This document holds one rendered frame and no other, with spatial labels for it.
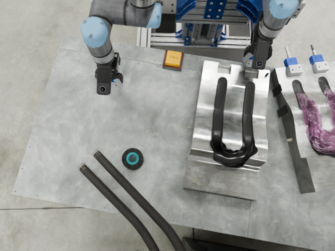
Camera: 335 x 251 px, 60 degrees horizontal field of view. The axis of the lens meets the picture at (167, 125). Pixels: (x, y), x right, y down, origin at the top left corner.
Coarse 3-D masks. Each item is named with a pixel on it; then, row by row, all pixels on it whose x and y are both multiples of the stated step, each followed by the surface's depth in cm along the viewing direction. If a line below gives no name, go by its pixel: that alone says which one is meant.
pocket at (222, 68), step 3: (219, 66) 115; (222, 66) 115; (225, 66) 115; (228, 66) 115; (219, 69) 116; (222, 69) 116; (225, 69) 116; (228, 69) 116; (219, 72) 115; (222, 72) 115; (225, 72) 115; (228, 72) 115
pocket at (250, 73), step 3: (246, 69) 115; (249, 69) 115; (246, 72) 116; (249, 72) 116; (252, 72) 115; (255, 72) 115; (258, 72) 113; (246, 75) 115; (249, 75) 115; (252, 75) 115; (255, 75) 115; (258, 75) 112; (255, 78) 115
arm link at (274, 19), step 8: (272, 0) 87; (280, 0) 85; (288, 0) 85; (296, 0) 85; (272, 8) 88; (280, 8) 86; (288, 8) 85; (296, 8) 90; (264, 16) 94; (272, 16) 90; (280, 16) 88; (288, 16) 88; (264, 24) 95; (272, 24) 92; (280, 24) 92
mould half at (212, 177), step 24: (216, 72) 112; (240, 72) 112; (264, 72) 113; (240, 96) 110; (264, 96) 110; (240, 120) 107; (264, 120) 107; (192, 144) 100; (240, 144) 99; (264, 144) 100; (192, 168) 104; (216, 168) 104; (240, 168) 105; (216, 192) 102; (240, 192) 102
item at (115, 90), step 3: (117, 66) 119; (117, 69) 119; (111, 81) 116; (111, 84) 114; (114, 84) 114; (111, 87) 114; (114, 87) 114; (117, 87) 114; (120, 87) 118; (111, 90) 114; (114, 90) 114; (117, 90) 114; (120, 90) 119; (111, 93) 117; (114, 93) 116; (117, 93) 116
